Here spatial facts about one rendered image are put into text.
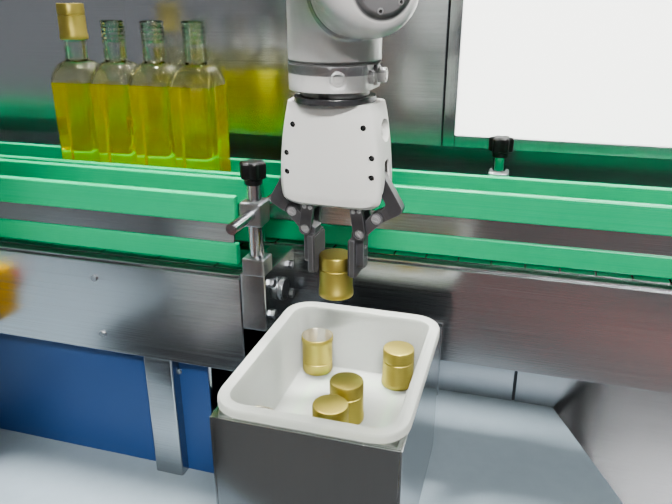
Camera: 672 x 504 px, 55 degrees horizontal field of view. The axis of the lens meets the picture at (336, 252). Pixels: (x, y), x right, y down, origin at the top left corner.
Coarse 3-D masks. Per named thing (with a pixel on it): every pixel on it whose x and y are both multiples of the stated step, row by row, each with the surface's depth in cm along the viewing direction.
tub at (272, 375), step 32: (288, 320) 71; (320, 320) 74; (352, 320) 73; (384, 320) 72; (416, 320) 71; (256, 352) 64; (288, 352) 71; (352, 352) 74; (416, 352) 72; (224, 384) 59; (256, 384) 63; (288, 384) 71; (320, 384) 72; (416, 384) 59; (256, 416) 55; (288, 416) 54; (384, 416) 66
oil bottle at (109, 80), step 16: (112, 64) 82; (128, 64) 83; (96, 80) 83; (112, 80) 82; (128, 80) 83; (96, 96) 84; (112, 96) 83; (128, 96) 83; (96, 112) 85; (112, 112) 84; (128, 112) 84; (96, 128) 86; (112, 128) 85; (128, 128) 84; (112, 144) 86; (128, 144) 85; (112, 160) 86; (128, 160) 86
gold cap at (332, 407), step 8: (320, 400) 61; (328, 400) 61; (336, 400) 61; (344, 400) 61; (312, 408) 60; (320, 408) 60; (328, 408) 60; (336, 408) 60; (344, 408) 60; (312, 416) 61; (320, 416) 59; (328, 416) 59; (336, 416) 59; (344, 416) 60
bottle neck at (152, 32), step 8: (144, 24) 80; (152, 24) 80; (160, 24) 81; (144, 32) 80; (152, 32) 80; (160, 32) 81; (144, 40) 81; (152, 40) 80; (160, 40) 81; (144, 48) 81; (152, 48) 81; (160, 48) 81; (144, 56) 82; (152, 56) 81; (160, 56) 82
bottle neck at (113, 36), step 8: (104, 24) 82; (112, 24) 82; (120, 24) 82; (104, 32) 82; (112, 32) 82; (120, 32) 82; (104, 40) 82; (112, 40) 82; (120, 40) 83; (104, 48) 83; (112, 48) 82; (120, 48) 83; (104, 56) 84; (112, 56) 83; (120, 56) 83
